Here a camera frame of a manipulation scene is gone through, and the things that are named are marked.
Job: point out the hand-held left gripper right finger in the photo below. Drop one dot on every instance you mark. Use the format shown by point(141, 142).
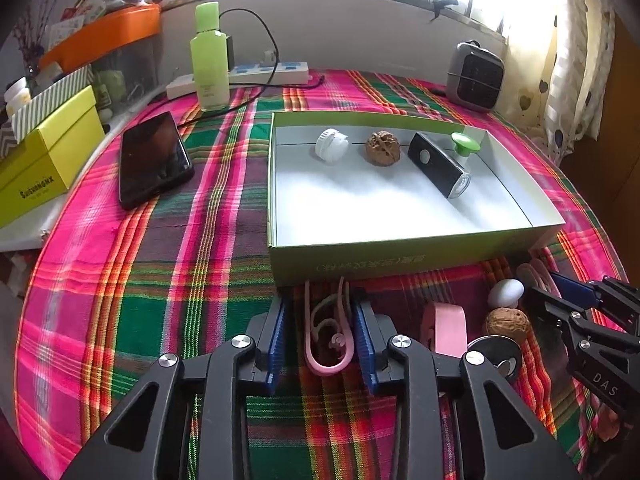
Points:
point(365, 345)

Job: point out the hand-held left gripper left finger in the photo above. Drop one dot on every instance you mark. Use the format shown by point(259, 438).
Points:
point(276, 345)

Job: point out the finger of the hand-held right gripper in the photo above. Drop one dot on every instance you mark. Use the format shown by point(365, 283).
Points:
point(575, 287)
point(550, 305)

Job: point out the white mushroom-shaped knob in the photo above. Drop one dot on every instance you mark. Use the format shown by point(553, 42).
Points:
point(505, 292)

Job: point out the brown walnut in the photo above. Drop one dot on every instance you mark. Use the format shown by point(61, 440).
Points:
point(507, 325)
point(382, 147)

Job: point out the pink loop clip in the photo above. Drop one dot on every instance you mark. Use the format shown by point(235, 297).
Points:
point(322, 369)

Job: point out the black disc with metal buttons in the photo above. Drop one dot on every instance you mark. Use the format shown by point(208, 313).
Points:
point(495, 347)

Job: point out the pink tape dispenser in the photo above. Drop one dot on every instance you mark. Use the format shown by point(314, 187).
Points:
point(447, 327)

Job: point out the green cardboard box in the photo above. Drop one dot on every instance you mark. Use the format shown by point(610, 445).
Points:
point(400, 200)

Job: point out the green round knob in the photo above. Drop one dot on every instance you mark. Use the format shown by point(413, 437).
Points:
point(464, 142)

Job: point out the black flashlight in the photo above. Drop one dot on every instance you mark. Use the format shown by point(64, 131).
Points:
point(435, 162)

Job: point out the white cream jar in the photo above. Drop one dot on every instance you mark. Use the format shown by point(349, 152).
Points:
point(332, 146)

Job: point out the person's right hand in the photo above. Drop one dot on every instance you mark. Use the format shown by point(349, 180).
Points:
point(610, 425)

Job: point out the heart print curtain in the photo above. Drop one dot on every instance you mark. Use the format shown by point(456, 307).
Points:
point(575, 85)

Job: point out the black smartphone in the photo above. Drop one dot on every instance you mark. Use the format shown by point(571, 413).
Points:
point(155, 160)

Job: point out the grey space heater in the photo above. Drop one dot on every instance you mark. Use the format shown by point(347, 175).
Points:
point(475, 77)

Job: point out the white power strip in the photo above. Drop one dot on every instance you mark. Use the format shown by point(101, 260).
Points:
point(290, 72)

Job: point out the light green bottle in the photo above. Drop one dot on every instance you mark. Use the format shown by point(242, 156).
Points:
point(210, 65)

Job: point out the white plug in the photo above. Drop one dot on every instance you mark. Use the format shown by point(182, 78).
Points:
point(270, 56)

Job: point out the yellow-green cardboard box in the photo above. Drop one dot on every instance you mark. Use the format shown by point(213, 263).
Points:
point(50, 160)

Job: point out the black charger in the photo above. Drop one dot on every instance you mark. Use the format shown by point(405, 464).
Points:
point(230, 52)

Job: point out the clear glass tank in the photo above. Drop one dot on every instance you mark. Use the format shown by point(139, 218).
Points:
point(130, 70)

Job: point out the grey striped box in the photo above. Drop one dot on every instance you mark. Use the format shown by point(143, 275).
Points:
point(50, 95)

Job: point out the orange tray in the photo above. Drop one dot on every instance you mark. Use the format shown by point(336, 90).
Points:
point(110, 30)

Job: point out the small white jar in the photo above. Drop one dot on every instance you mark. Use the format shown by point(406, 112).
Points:
point(17, 95)

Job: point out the paper cards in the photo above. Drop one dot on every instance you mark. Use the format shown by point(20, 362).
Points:
point(65, 30)

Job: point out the dried flower branches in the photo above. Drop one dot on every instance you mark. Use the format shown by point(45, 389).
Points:
point(30, 45)

